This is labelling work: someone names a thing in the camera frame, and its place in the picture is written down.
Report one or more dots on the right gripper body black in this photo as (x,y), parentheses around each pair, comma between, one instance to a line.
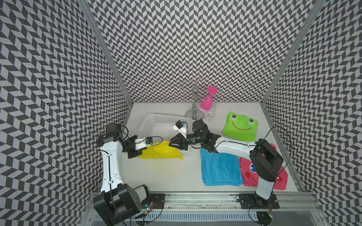
(193,138)

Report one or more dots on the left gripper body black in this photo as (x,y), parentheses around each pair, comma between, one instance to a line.
(128,147)

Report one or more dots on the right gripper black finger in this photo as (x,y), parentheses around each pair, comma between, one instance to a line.
(179,146)
(178,139)

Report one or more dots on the yellow raincoat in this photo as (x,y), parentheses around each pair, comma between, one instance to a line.
(161,151)

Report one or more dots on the white plastic perforated basket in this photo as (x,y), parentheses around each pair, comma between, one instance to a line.
(162,125)

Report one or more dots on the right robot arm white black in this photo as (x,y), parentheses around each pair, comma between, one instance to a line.
(239,148)

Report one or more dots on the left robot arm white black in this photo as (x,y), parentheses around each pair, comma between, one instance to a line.
(118,201)

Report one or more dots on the green frog raincoat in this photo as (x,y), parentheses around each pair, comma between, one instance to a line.
(240,127)

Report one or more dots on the blue folded towel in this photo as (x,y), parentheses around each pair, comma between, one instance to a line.
(220,169)

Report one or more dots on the pink cartoon raincoat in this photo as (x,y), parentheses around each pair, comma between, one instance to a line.
(251,172)

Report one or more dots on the clear wine glass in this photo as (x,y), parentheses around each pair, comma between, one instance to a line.
(210,114)

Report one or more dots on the pink plastic wine glass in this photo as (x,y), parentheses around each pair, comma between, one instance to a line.
(207,102)

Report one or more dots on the silver metal glass rack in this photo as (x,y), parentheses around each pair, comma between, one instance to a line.
(194,87)

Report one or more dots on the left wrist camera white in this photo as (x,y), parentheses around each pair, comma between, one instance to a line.
(143,142)

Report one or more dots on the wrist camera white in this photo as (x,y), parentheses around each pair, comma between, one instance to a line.
(143,142)
(180,127)

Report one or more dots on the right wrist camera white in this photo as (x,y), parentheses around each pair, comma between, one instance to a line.
(180,127)

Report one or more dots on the aluminium front rail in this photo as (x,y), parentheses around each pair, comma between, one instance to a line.
(227,201)

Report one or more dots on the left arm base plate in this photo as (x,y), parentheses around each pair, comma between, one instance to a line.
(158,199)

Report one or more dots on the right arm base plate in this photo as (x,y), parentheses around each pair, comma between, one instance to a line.
(253,201)

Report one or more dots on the left aluminium corner post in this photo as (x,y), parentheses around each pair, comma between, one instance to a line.
(84,6)

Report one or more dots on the aluminium corner post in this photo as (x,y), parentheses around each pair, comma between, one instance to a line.
(84,6)
(316,9)

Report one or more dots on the right aluminium corner post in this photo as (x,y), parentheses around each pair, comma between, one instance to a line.
(316,9)

